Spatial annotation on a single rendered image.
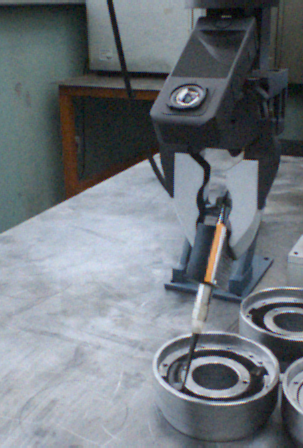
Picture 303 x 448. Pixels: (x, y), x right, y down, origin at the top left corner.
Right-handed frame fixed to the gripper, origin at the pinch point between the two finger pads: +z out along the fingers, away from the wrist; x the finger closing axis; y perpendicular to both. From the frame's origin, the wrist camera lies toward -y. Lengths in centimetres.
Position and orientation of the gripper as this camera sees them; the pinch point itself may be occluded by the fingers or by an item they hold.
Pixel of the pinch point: (215, 245)
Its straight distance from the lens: 50.0
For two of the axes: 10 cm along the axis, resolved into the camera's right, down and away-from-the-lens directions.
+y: 4.4, -3.3, 8.4
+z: 0.2, 9.3, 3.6
